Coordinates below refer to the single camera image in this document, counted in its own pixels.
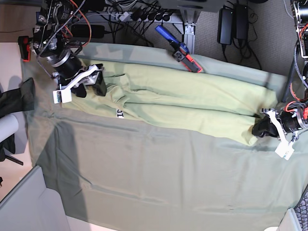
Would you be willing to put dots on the white black gripper right side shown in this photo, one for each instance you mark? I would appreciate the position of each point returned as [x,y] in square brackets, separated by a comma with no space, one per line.
[92,77]

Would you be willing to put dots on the white black gripper left side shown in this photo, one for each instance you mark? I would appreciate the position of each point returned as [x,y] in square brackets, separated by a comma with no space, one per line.
[283,125]

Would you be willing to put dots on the light green T-shirt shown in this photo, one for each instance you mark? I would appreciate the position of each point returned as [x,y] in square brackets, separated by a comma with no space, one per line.
[169,98]

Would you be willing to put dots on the black power brick under table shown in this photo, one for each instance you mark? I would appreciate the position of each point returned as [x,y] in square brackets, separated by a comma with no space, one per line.
[83,31]

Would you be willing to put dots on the dark green cloth piece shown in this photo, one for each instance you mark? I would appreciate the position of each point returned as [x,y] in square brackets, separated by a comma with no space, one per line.
[18,100]

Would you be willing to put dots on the blue orange clamp left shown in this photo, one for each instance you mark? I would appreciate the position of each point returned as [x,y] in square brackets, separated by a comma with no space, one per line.
[25,48]

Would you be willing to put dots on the blue orange clamp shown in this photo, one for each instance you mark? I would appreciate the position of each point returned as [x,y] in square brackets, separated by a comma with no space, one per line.
[181,52]
[25,48]

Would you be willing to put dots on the grey-green table cloth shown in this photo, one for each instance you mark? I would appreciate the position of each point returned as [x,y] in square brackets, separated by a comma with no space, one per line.
[131,176]

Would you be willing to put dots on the grey power strip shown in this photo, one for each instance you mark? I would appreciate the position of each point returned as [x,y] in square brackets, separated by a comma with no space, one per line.
[147,17]

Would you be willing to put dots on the blue orange clamp centre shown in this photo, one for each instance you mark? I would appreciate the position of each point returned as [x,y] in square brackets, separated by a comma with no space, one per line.
[181,52]

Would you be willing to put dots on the grey patterned bin right bottom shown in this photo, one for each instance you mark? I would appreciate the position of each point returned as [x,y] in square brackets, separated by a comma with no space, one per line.
[296,219]

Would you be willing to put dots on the black power adapter left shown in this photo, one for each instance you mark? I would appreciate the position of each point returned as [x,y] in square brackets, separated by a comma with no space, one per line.
[225,26]

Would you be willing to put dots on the black power adapter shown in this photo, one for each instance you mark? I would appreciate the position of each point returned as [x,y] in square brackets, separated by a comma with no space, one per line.
[225,26]
[241,23]

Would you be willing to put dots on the black power adapter right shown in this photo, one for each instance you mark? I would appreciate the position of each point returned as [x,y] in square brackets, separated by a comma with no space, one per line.
[241,23]

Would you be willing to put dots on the aluminium table leg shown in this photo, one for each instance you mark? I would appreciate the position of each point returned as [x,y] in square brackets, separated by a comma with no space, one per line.
[188,31]

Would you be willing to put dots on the grey bin left bottom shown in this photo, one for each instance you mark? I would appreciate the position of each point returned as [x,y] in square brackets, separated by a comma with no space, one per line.
[31,206]

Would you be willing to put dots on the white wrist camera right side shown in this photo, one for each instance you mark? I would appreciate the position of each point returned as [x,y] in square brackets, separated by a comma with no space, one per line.
[62,96]

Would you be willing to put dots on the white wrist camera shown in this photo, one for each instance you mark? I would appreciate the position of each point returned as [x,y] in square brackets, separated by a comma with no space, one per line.
[285,150]
[62,96]

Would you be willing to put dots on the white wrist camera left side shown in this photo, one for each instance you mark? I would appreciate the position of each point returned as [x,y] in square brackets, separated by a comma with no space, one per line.
[285,150]

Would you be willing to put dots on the white cylindrical post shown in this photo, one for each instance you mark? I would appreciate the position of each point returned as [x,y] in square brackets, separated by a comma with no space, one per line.
[8,126]

